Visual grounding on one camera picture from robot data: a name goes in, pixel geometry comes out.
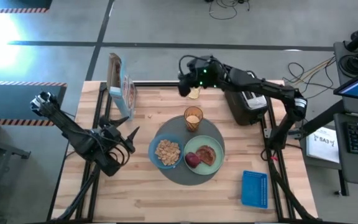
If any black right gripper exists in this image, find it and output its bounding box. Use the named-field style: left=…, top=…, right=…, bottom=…
left=177, top=55, right=227, bottom=98

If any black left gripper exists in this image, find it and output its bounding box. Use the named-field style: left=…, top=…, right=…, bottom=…
left=99, top=114, right=141, bottom=154

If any blue cereal box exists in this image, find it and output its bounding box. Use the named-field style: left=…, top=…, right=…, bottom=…
left=106, top=52, right=137, bottom=122

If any brown toast slice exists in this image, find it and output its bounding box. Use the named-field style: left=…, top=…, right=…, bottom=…
left=195, top=145, right=218, bottom=167

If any red apple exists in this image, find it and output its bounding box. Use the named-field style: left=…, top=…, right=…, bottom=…
left=185, top=151, right=201, bottom=169

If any blue plastic basket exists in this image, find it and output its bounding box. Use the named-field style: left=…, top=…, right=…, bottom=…
left=241, top=169, right=269, bottom=210

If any clear drinking glass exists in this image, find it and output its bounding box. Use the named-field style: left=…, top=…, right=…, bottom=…
left=187, top=86, right=202, bottom=100

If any orange plastic tumbler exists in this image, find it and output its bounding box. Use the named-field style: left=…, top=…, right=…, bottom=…
left=183, top=106, right=204, bottom=133

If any blue plastic bowl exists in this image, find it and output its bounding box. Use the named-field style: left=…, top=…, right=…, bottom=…
left=148, top=133, right=185, bottom=170

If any cereal flakes heap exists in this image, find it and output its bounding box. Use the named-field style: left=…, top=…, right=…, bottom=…
left=154, top=139, right=181, bottom=167

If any black two-slot toaster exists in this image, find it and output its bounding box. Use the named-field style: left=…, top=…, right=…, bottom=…
left=224, top=70, right=270, bottom=127

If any grey round placemat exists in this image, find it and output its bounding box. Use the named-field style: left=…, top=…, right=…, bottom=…
left=153, top=114, right=225, bottom=187

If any green plastic plate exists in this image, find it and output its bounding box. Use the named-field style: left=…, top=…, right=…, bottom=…
left=183, top=134, right=225, bottom=176

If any grey platform with hazard stripes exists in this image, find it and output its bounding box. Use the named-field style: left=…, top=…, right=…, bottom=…
left=0, top=81, right=68, bottom=126

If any white printed paper sheet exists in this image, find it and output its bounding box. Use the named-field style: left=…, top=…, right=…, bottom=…
left=305, top=126, right=340, bottom=164

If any grey computer desk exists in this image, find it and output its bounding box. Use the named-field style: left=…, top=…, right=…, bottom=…
left=300, top=40, right=358, bottom=197

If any wooden table with black frame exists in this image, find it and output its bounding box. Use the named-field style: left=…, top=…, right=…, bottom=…
left=47, top=80, right=320, bottom=223

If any black floor cable bundle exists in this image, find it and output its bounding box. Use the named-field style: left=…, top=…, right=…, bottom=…
left=282, top=60, right=336, bottom=119

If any yellow floor cable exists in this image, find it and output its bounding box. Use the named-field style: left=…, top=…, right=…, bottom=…
left=286, top=57, right=335, bottom=91

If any coiled black cable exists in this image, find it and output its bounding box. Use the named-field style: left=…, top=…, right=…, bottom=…
left=338, top=54, right=358, bottom=78

